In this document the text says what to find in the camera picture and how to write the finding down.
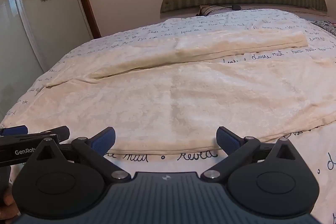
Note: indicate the person's left hand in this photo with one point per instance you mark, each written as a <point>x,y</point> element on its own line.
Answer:
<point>10,201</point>

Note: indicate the white script-print blanket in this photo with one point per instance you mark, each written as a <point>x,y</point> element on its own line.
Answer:
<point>302,52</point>

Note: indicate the cream fluffy blanket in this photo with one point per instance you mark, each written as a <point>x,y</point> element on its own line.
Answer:
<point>168,98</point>

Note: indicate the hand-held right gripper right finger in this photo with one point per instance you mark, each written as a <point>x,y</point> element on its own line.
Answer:
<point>227,140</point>

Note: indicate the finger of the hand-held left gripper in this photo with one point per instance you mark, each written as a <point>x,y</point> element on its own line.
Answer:
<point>61,132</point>
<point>15,130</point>

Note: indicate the black-and-white patterned cloth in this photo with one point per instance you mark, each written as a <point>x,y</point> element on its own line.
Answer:
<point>326,27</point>

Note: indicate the striped pillow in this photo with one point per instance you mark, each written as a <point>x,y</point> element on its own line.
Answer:
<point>212,10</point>

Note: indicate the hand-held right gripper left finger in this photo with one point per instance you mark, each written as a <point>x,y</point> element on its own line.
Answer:
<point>103,139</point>

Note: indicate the small black device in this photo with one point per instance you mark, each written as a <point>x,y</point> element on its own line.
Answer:
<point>236,7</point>

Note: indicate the flower-pattern wardrobe door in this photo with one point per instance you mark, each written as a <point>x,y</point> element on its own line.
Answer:
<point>39,29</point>

